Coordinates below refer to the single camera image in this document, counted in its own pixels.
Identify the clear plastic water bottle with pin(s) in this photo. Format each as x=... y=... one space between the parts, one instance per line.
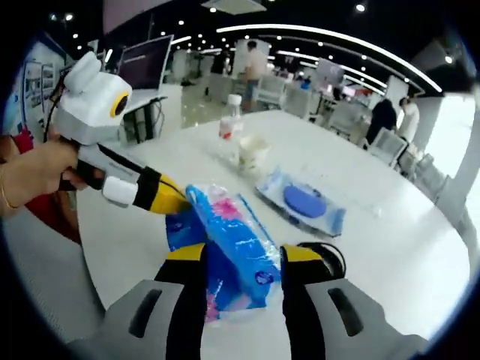
x=230 y=123

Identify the white table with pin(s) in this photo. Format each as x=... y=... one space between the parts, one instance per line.
x=356 y=225

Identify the white mesh chair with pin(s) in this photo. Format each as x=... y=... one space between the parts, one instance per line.
x=388 y=146

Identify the person's left hand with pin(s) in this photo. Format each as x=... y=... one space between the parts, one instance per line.
x=45 y=168

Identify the wet wipes pack blue lid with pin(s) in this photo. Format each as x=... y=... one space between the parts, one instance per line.
x=300 y=198

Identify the grey chair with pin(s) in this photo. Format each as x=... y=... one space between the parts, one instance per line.
x=45 y=281

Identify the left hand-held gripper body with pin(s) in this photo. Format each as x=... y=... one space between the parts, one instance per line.
x=90 y=108

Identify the white desk black legs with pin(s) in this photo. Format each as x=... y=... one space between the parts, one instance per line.
x=146 y=105

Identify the blue tissue pack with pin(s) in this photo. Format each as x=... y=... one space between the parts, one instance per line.
x=232 y=240

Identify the person's red clothing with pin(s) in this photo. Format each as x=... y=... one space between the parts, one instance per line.
x=52 y=213

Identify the computer monitor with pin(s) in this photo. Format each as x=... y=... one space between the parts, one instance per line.
x=144 y=63

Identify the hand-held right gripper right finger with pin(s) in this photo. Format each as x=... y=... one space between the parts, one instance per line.
x=300 y=300

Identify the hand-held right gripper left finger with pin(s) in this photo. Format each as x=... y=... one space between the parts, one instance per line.
x=180 y=300

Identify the white paper cup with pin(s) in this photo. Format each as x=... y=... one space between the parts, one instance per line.
x=254 y=155

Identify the large wall screen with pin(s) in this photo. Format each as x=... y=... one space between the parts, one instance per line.
x=150 y=13

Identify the ceiling air vent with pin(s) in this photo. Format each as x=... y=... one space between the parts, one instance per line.
x=234 y=4

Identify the wall poster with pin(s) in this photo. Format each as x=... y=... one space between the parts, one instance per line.
x=39 y=84

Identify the curved ceiling light strip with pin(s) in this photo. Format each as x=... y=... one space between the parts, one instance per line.
x=337 y=37

